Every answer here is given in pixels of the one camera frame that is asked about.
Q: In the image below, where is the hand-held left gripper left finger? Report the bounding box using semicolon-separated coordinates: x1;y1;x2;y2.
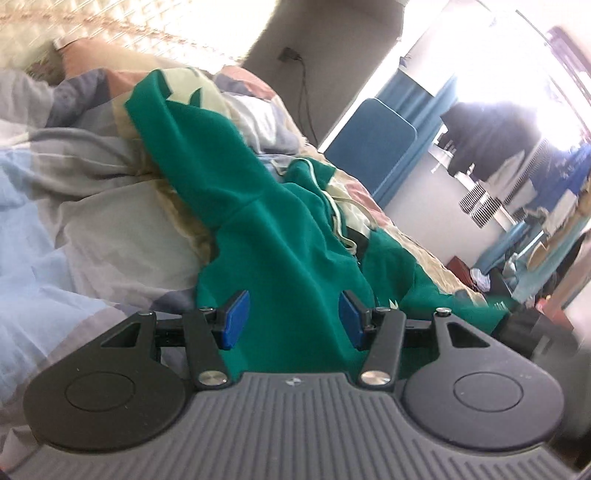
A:
95;290;251;389

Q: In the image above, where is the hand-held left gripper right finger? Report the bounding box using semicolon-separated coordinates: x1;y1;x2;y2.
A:
338;291;498;389

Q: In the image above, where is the green hoodie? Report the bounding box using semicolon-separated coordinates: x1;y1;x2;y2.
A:
124;68;511;384

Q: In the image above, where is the row of hanging clothes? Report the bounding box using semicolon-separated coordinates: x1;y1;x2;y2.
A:
438;99;591;232

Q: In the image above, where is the orange box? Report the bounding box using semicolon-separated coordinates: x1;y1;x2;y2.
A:
536;295;575;328

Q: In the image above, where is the blue curtain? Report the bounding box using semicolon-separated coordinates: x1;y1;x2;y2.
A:
376;69;460;127
475;222;546;296

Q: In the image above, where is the red-brown nightstand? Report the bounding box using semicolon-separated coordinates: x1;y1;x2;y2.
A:
447;256;476;283

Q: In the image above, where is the blue padded board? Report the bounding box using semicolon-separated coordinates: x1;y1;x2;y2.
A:
323;97;419;209

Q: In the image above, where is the pastel patchwork quilt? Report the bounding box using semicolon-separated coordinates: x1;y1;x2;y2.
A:
0;39;490;462

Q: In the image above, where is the cream quilted headboard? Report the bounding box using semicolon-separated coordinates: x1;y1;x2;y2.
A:
0;0;287;70

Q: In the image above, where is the black charger with cable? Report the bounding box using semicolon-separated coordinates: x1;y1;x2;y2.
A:
278;46;324;148

